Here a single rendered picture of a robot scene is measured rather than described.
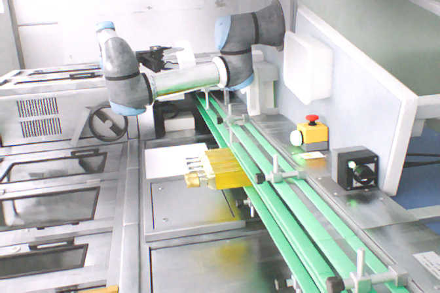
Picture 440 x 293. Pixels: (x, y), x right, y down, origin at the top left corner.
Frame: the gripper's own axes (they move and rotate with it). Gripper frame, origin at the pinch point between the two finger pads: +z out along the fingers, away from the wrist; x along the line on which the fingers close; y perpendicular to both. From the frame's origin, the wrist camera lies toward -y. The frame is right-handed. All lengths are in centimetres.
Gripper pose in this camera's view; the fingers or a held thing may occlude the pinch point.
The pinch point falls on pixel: (182, 57)
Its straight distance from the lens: 198.7
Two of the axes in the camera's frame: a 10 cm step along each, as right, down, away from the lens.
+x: 0.1, 8.5, 5.2
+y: -1.8, -5.1, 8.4
